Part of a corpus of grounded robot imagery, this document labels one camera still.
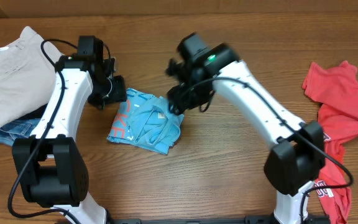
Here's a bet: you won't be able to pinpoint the light blue t-shirt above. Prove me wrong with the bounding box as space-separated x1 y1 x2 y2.
107 88 184 155

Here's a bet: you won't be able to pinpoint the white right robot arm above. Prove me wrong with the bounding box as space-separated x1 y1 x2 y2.
166 33 330 223

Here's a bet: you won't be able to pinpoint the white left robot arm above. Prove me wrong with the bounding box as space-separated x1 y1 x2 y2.
7 35 127 223

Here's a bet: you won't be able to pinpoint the dark folded garment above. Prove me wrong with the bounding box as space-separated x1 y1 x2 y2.
18 104 48 120

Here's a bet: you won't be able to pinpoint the beige folded trousers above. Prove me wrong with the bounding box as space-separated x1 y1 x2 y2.
0 26 56 127

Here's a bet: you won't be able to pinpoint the folded blue jeans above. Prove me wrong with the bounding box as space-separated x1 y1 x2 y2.
0 118 40 146

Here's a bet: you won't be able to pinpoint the red t-shirt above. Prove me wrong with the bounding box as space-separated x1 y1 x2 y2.
302 61 358 224

